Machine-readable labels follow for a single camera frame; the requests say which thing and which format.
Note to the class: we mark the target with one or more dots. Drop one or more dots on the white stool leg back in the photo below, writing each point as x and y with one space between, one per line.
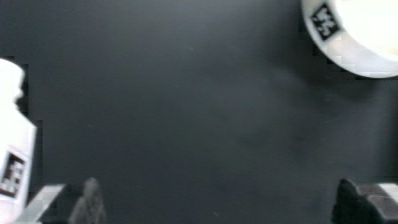
16 142

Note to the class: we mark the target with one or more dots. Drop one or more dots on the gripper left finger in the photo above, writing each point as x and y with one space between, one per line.
66 204

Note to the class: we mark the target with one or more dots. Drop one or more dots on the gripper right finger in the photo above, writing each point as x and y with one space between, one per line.
366 203

